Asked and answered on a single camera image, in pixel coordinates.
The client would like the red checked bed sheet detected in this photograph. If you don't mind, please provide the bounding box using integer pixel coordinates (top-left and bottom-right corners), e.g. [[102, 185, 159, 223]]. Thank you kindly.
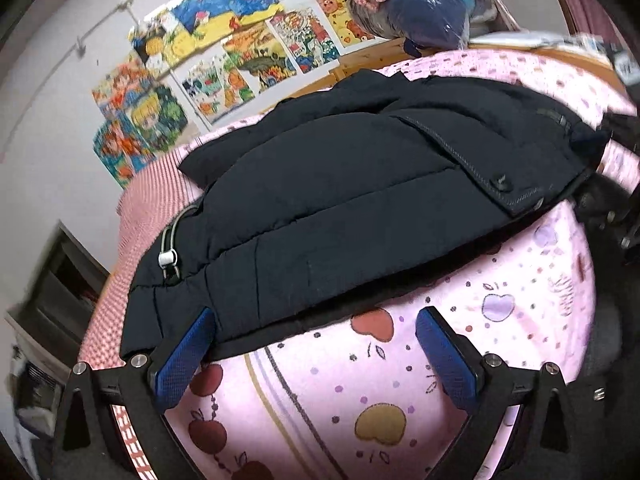
[[79, 147, 206, 480]]

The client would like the dark wall cabinet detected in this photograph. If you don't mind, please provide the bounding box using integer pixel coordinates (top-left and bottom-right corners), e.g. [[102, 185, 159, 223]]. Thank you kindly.
[[5, 219, 112, 353]]

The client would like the wooden bed frame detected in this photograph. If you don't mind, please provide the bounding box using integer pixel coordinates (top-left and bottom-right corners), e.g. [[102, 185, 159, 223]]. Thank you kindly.
[[295, 30, 633, 103]]

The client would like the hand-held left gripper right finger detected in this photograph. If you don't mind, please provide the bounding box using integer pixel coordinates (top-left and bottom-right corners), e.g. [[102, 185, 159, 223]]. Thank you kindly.
[[415, 306, 586, 480]]

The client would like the pink apple-print quilt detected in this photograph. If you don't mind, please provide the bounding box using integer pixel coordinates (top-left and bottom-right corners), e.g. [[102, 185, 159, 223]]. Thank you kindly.
[[165, 49, 640, 480]]

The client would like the pile of bedding and clothes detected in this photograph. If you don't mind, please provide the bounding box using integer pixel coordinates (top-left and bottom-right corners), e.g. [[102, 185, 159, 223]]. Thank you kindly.
[[350, 0, 501, 58]]

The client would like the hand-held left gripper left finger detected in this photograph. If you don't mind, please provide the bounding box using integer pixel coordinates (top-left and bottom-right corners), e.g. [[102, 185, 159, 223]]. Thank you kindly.
[[52, 306, 221, 480]]

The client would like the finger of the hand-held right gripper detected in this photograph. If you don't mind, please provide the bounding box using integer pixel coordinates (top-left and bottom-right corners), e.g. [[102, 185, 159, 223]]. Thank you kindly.
[[597, 111, 640, 181]]

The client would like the group of coloured wall drawings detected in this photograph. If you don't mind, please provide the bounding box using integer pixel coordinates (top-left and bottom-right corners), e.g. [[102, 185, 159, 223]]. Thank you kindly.
[[91, 0, 377, 182]]

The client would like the white wall cable conduit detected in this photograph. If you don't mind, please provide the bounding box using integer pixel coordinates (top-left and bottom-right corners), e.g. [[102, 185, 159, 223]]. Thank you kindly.
[[74, 0, 168, 57]]

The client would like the black plastic crate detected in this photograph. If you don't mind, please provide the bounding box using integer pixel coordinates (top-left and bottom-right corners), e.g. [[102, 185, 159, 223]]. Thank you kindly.
[[12, 347, 66, 426]]

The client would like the black padded jacket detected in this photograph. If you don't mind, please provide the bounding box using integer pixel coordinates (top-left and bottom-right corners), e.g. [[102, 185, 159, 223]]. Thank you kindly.
[[120, 70, 613, 361]]

